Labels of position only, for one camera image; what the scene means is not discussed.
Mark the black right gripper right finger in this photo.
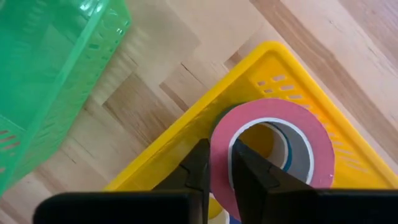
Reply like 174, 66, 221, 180
232, 139, 318, 224

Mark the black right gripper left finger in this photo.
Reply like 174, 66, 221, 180
152, 138, 212, 224

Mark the pink tape roll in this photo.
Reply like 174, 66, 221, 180
208, 98, 336, 222

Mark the yellow plastic basket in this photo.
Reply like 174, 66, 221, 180
104, 40, 398, 224

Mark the green plastic basket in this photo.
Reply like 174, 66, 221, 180
0, 0, 132, 197

